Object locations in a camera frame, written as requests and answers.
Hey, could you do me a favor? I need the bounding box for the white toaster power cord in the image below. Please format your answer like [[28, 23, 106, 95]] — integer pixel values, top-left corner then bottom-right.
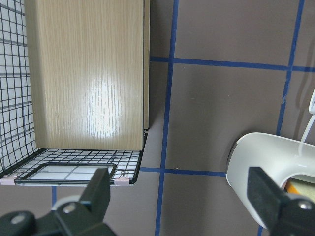
[[298, 88, 315, 158]]

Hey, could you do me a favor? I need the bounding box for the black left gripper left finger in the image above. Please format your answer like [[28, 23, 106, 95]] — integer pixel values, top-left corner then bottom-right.
[[0, 168, 113, 236]]

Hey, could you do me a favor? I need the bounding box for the white toaster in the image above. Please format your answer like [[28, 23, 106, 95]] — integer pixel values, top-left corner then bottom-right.
[[226, 132, 315, 227]]

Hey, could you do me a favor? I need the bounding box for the toast slice in toaster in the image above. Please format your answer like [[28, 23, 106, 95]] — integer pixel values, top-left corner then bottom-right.
[[284, 178, 315, 198]]

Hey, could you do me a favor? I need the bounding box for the wire basket with wooden shelf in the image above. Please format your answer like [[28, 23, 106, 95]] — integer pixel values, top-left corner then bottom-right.
[[0, 0, 150, 186]]

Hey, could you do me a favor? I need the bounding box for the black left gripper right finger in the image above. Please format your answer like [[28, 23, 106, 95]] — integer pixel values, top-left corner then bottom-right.
[[248, 167, 315, 236]]

